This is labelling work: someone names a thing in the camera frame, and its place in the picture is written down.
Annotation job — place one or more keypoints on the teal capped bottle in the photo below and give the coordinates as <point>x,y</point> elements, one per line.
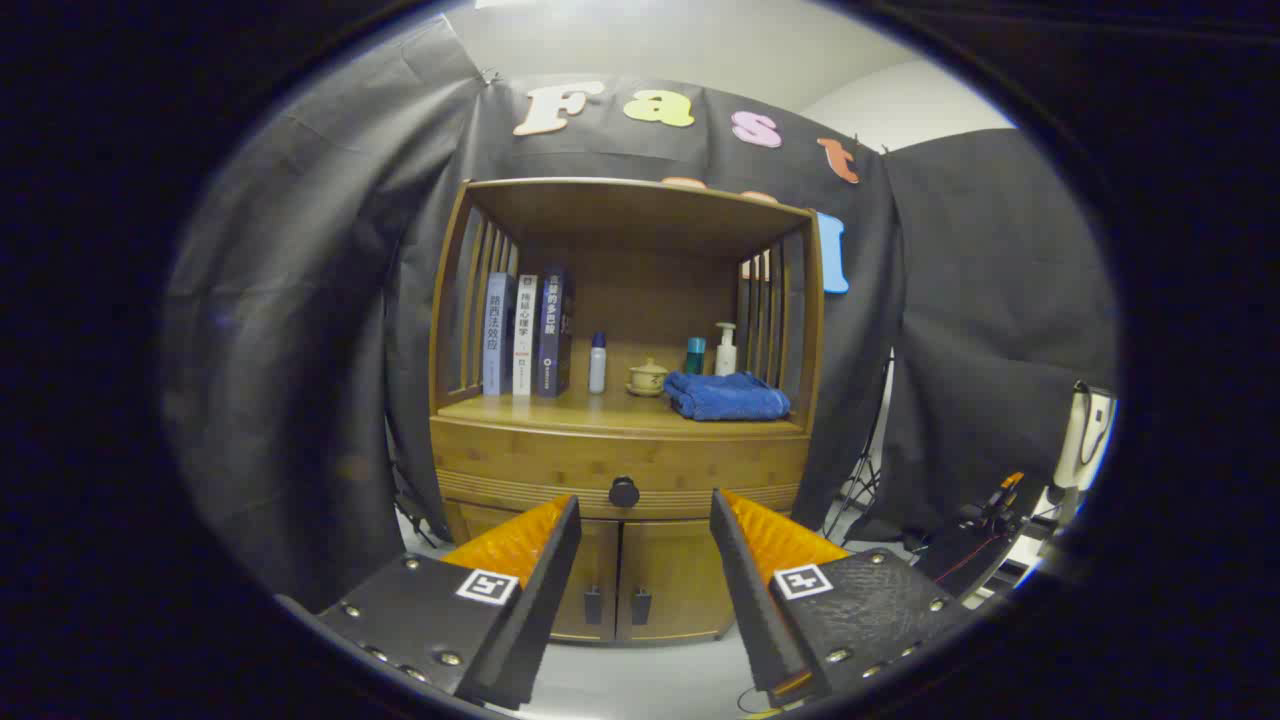
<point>694,355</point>

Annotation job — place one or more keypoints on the white book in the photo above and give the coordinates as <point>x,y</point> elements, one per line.
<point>525,335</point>

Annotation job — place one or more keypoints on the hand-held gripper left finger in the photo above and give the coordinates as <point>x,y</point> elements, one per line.
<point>545,600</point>

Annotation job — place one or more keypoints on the dark blue book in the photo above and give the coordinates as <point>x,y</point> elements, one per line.
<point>553,330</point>

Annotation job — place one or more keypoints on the white bottle with blue cap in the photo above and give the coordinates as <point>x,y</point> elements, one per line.
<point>597,365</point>

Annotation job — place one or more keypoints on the white device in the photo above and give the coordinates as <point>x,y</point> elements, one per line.
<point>1085,440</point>

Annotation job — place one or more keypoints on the blue folded towel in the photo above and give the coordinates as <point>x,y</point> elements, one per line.
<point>725,395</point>

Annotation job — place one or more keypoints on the white pump bottle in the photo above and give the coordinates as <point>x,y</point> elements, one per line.
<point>726,355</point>

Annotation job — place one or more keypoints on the beige lidded teacup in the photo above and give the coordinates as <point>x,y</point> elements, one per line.
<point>648,378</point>

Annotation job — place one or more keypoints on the black backdrop cloth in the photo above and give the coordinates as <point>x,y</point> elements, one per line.
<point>300,350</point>

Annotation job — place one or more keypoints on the wooden cabinet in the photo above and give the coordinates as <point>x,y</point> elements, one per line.
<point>620,215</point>

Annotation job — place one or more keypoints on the black equipment with orange clamp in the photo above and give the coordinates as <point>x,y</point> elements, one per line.
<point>985,540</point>

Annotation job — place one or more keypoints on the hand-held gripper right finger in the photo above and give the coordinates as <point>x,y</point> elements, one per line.
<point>750,590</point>

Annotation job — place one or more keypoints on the light blue book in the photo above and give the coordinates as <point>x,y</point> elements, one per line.
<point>497,335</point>

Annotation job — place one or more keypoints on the wooden drawer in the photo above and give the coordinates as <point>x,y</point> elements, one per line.
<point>520,460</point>

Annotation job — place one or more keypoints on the wooden countertop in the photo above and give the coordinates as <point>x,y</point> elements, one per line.
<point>600,412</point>

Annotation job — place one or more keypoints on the black drawer knob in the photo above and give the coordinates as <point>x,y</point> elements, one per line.
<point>624,491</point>

